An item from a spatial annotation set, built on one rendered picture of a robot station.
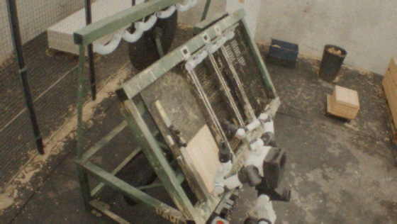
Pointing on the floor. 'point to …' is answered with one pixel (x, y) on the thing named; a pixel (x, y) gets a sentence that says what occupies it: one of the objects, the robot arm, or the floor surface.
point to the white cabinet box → (251, 8)
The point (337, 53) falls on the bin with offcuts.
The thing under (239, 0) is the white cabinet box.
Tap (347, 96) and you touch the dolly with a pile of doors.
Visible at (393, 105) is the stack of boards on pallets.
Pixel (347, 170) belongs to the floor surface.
